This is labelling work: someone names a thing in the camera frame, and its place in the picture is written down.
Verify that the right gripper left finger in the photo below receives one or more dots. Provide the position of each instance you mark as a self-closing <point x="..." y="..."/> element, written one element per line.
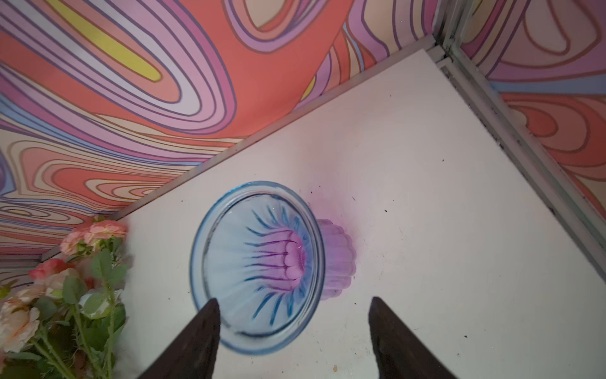
<point x="194" y="351"/>

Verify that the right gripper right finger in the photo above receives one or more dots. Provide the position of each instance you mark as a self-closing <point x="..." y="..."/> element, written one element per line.
<point x="399" y="353"/>

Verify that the blue purple glass vase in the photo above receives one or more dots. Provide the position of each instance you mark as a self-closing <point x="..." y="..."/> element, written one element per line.
<point x="268" y="261"/>

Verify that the pile of artificial flowers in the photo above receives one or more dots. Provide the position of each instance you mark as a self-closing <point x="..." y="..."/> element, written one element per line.
<point x="67" y="323"/>

